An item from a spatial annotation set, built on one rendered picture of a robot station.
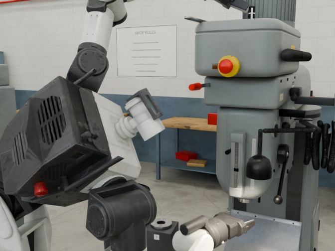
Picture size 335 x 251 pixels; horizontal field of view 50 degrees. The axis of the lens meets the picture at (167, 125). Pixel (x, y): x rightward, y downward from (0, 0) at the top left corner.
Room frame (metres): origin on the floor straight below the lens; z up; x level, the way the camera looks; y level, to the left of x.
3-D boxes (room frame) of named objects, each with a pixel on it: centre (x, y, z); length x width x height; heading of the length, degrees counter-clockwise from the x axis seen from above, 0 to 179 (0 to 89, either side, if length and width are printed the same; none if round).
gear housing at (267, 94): (1.26, -0.30, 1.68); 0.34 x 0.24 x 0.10; 153
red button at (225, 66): (1.00, -0.16, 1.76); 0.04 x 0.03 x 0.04; 63
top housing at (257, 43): (1.24, -0.29, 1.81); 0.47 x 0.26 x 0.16; 153
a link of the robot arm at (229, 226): (1.13, -0.18, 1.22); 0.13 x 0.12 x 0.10; 45
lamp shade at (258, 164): (0.99, -0.26, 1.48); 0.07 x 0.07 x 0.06
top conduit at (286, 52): (1.19, -0.42, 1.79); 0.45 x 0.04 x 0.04; 153
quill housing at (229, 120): (1.23, -0.28, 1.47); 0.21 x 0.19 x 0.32; 63
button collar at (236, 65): (1.02, -0.17, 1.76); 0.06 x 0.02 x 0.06; 63
